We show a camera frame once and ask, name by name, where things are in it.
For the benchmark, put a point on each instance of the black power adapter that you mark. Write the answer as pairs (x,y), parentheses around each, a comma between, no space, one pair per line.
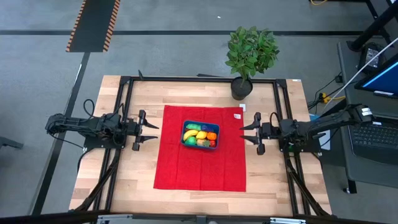
(370,56)

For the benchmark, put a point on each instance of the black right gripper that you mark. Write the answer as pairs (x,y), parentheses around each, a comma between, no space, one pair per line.
(261,132)

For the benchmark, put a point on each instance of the silver metal bracket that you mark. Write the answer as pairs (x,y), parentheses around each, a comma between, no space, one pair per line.
(113,219)
(287,221)

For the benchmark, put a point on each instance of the monitor with blue screen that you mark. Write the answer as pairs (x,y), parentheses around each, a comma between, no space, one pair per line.
(382,81)

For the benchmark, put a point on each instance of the orange toy fruit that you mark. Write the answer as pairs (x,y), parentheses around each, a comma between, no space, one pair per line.
(211,136)

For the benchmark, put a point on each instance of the green lime toy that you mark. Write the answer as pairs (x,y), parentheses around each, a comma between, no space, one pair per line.
(190,141)

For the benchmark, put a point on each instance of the white paper sheet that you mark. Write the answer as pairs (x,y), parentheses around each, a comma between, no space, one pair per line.
(326,143)

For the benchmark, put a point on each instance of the striped black floor mat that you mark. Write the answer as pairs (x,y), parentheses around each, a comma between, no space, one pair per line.
(93,25)

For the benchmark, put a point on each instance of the yellow banana toy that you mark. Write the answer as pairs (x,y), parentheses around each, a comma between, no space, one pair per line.
(189,134)

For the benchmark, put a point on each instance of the black stand leg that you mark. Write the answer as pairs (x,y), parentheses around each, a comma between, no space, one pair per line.
(373,28)

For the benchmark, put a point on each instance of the blue plastic container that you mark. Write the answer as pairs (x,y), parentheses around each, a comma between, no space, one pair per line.
(183,124)

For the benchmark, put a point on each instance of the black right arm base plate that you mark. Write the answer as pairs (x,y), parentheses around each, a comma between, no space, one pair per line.
(311,148)

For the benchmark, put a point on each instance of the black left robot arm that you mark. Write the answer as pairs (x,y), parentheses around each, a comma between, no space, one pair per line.
(84,124)

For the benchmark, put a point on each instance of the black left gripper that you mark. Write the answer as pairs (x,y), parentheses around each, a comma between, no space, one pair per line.
(136,129)

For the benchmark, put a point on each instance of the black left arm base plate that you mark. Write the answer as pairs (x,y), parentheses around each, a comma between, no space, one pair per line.
(96,143)

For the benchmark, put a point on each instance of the white paper tag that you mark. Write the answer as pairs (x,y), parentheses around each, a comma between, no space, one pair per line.
(242,108)
(237,116)

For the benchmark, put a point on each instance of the green plant in black pot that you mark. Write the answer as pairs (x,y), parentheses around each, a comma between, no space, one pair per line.
(248,49)

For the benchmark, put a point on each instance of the red cloth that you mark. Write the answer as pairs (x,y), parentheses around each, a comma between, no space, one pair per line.
(202,168)

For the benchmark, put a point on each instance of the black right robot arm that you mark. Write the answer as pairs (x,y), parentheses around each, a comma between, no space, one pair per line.
(326,123)

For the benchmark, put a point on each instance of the black table frame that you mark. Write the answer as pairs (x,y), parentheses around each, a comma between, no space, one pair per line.
(186,79)

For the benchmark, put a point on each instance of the black stand foot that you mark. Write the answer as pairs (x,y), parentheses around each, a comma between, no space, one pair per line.
(9,142)

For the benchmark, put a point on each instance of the yellow power plug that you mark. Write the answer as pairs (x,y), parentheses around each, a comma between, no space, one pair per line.
(326,98)

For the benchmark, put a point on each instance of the dark grey desk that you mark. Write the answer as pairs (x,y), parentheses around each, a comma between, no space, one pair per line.
(373,174)

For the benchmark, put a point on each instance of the yellow lemon toy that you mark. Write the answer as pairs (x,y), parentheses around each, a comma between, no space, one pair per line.
(201,135)

